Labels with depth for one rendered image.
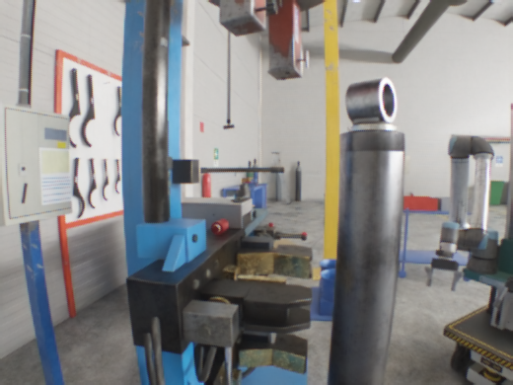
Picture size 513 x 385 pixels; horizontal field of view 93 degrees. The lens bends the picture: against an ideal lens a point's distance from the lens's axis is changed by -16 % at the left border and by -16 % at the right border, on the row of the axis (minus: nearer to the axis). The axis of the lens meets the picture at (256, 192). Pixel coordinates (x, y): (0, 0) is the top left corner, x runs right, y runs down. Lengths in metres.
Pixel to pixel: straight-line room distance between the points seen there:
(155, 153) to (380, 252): 0.76
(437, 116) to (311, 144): 5.21
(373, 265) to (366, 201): 0.20
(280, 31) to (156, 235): 0.90
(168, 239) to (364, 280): 0.62
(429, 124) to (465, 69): 2.75
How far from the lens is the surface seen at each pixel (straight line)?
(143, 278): 0.78
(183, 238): 0.85
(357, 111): 0.97
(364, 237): 0.92
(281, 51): 1.21
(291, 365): 1.44
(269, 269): 1.24
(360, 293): 0.98
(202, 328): 0.76
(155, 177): 0.93
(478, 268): 2.13
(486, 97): 14.01
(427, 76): 13.12
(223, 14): 0.90
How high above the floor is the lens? 1.36
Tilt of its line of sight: 5 degrees down
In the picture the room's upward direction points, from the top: straight up
